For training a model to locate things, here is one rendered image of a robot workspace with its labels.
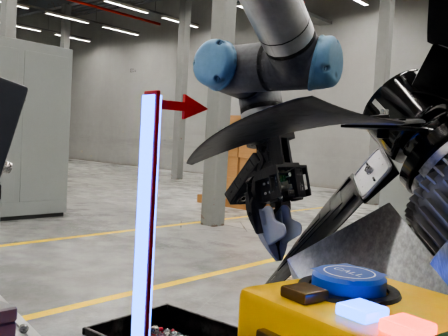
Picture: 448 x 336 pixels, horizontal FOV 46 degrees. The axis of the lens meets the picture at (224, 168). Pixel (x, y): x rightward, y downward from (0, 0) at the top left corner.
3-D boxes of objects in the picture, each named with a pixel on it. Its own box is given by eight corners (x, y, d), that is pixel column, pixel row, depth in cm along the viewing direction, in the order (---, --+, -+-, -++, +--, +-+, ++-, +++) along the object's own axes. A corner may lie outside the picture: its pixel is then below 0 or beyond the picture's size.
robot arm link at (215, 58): (253, 30, 76) (285, 51, 86) (189, 37, 82) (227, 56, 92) (248, 84, 76) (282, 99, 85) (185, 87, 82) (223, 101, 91)
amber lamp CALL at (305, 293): (329, 301, 27) (330, 289, 27) (304, 306, 26) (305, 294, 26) (303, 292, 28) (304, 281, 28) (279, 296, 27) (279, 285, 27)
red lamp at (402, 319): (438, 337, 22) (439, 323, 22) (413, 345, 21) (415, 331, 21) (401, 324, 24) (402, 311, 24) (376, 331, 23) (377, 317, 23)
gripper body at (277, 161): (279, 201, 83) (268, 127, 85) (245, 209, 90) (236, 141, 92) (313, 199, 88) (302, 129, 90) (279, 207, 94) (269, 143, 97)
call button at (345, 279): (401, 305, 29) (403, 273, 28) (353, 317, 26) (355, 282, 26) (343, 286, 32) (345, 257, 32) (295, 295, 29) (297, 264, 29)
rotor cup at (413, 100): (509, 137, 75) (447, 81, 83) (482, 103, 64) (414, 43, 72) (429, 203, 80) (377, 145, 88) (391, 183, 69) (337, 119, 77)
